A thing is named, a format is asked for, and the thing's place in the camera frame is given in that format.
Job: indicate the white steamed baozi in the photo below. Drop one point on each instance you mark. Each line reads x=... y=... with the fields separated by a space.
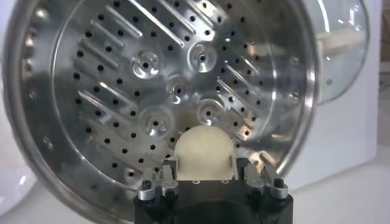
x=204 y=152

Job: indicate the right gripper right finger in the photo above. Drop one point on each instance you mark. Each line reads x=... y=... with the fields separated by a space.
x=254 y=178

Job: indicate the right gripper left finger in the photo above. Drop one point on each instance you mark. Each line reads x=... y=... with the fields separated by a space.
x=167 y=179

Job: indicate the white round plate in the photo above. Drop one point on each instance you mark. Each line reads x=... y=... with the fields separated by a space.
x=12 y=182

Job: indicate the stainless steel steamer basket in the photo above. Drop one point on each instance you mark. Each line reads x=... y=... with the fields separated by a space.
x=122 y=91

